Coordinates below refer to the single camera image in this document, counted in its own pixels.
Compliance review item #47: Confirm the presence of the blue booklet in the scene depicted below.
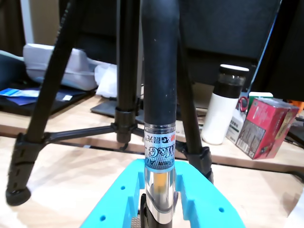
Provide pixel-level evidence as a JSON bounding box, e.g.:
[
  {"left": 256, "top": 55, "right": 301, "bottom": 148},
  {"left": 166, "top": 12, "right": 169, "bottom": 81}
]
[{"left": 0, "top": 87, "right": 40, "bottom": 98}]

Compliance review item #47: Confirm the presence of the black grip silver band pen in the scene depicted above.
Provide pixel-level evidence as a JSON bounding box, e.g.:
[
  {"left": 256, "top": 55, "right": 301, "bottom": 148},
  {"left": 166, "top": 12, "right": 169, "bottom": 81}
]
[{"left": 139, "top": 0, "right": 180, "bottom": 228}]

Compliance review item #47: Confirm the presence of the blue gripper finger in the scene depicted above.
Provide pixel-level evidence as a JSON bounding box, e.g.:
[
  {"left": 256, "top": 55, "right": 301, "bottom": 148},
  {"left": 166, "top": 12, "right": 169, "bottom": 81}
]
[
  {"left": 81, "top": 158, "right": 146, "bottom": 228},
  {"left": 175, "top": 161, "right": 246, "bottom": 228}
]

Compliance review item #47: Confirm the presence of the dark flat folder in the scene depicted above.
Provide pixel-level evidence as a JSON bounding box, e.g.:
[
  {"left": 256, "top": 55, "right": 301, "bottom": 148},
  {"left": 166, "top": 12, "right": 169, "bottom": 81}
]
[{"left": 0, "top": 83, "right": 95, "bottom": 117}]

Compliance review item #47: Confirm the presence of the red cardboard box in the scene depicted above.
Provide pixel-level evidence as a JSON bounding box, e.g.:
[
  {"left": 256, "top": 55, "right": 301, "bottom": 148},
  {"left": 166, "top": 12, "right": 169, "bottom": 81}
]
[{"left": 235, "top": 98, "right": 300, "bottom": 160}]

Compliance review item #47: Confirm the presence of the black tripod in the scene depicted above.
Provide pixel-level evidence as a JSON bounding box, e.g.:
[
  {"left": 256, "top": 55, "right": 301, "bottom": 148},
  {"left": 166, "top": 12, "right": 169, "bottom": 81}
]
[{"left": 5, "top": 0, "right": 214, "bottom": 206}]

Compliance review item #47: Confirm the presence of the dark fabric bag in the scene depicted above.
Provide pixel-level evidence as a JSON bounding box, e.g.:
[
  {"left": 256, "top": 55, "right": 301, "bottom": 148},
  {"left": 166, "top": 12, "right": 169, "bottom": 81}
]
[{"left": 0, "top": 49, "right": 27, "bottom": 91}]

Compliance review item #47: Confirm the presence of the white bottle black band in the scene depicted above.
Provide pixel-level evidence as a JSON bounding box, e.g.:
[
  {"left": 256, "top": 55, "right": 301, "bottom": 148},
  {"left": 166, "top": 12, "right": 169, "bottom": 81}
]
[{"left": 201, "top": 64, "right": 250, "bottom": 145}]

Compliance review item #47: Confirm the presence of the white plastic container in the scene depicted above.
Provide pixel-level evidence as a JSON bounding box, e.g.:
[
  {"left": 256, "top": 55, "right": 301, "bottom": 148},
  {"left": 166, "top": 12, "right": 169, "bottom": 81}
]
[{"left": 23, "top": 43, "right": 98, "bottom": 91}]

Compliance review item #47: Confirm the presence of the black computer monitor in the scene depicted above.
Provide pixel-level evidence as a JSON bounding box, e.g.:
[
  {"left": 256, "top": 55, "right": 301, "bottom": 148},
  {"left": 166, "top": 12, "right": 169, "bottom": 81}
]
[
  {"left": 179, "top": 0, "right": 281, "bottom": 64},
  {"left": 254, "top": 0, "right": 304, "bottom": 102}
]

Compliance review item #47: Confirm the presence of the orange object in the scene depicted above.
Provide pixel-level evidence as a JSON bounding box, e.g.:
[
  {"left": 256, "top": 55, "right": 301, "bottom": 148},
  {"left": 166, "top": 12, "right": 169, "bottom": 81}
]
[{"left": 288, "top": 99, "right": 304, "bottom": 109}]

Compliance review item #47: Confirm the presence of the white plastic bag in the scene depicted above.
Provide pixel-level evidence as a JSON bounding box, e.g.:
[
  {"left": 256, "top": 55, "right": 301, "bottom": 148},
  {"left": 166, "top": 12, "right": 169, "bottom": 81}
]
[{"left": 95, "top": 63, "right": 118, "bottom": 98}]

